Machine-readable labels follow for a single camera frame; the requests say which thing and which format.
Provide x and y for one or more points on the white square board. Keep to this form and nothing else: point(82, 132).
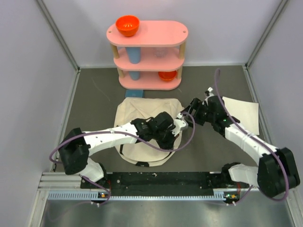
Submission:
point(245, 112)

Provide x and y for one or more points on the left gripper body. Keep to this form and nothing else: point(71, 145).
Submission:
point(164, 138)

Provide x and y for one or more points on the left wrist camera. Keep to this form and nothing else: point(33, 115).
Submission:
point(180, 124)

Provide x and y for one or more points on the cream canvas backpack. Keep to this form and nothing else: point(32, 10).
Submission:
point(132, 108)

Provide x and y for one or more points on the blue cup middle shelf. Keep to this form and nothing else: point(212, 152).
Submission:
point(134, 54)

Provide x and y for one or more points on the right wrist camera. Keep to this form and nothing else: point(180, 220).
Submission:
point(209, 92)

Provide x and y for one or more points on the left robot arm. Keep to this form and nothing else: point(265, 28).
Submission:
point(78, 146)

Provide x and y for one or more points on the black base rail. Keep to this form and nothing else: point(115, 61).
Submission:
point(119, 180)

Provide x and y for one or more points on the clear glass cup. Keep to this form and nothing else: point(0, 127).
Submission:
point(160, 52)

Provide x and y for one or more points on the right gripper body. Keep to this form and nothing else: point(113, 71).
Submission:
point(209, 117)

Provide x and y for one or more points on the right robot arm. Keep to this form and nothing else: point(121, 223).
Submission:
point(275, 171)

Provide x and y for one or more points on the orange bowl bottom shelf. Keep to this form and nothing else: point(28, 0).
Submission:
point(167, 75)

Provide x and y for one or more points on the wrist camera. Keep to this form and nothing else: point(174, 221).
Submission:
point(180, 124)
point(209, 92)

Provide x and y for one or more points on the blue cup shelf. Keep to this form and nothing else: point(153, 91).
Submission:
point(134, 75)
point(134, 54)

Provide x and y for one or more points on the small teal notebook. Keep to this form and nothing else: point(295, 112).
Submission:
point(134, 93)

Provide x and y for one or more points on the grey cable duct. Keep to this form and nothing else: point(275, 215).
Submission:
point(102, 196)

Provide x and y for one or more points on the blue cup bottom shelf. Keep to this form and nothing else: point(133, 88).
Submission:
point(134, 75)

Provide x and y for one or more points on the pink three-tier shelf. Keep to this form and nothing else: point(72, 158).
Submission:
point(168, 34)

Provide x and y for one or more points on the orange bowl on shelf top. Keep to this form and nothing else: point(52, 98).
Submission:
point(128, 25)

